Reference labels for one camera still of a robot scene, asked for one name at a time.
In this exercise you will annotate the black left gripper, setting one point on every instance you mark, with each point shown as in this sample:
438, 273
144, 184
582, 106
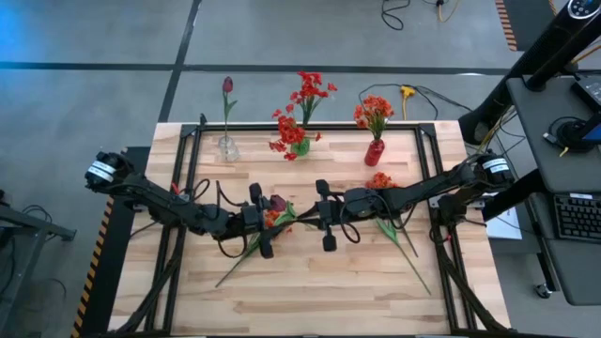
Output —
249, 218

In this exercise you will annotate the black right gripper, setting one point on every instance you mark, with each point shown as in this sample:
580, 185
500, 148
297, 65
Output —
357, 204

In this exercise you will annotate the dark red artificial tulip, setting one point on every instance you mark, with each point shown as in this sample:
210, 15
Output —
278, 203
227, 85

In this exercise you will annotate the red artificial flower bunch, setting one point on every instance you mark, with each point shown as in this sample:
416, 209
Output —
290, 135
307, 89

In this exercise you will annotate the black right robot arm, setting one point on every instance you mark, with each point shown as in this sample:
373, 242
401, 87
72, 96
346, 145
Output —
432, 188

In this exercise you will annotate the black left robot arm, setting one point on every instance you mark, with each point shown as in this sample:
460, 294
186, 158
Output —
159, 206

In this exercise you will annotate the green glass vase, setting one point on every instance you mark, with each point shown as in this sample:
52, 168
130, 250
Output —
303, 149

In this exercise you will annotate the clear glass vase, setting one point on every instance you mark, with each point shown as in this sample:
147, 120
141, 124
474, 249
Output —
228, 149

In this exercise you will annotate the red glass vase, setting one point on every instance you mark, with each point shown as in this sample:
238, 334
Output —
374, 152

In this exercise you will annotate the yellow power plug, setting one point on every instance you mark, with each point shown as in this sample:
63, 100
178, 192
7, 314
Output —
407, 91

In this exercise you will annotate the black mat with hazard stripe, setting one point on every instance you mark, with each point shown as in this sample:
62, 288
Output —
507, 26
105, 291

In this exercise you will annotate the white paper sheet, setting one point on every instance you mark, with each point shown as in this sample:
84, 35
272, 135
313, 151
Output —
504, 227

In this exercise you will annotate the grey metal cart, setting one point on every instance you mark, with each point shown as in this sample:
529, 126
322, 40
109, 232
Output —
37, 223

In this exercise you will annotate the grey desk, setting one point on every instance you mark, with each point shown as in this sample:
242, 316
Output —
535, 122

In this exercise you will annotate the desk caster wheel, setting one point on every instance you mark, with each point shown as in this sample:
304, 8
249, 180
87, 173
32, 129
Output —
543, 291

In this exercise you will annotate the black keyboard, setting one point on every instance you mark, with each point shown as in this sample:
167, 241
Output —
580, 218

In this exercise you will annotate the black monitor stand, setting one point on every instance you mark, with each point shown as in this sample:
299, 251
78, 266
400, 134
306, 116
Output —
570, 133

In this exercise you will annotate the black tower fan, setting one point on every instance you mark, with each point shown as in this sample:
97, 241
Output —
540, 56

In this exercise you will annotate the black laptop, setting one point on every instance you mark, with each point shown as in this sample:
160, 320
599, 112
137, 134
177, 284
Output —
589, 89

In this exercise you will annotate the black aluminium rig frame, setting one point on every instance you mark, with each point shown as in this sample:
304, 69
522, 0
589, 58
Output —
305, 127

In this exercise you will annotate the silver metal bracket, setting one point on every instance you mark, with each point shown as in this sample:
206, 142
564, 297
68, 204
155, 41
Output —
433, 202

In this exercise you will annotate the black frame clamp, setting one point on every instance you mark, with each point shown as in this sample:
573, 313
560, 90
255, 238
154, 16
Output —
203, 118

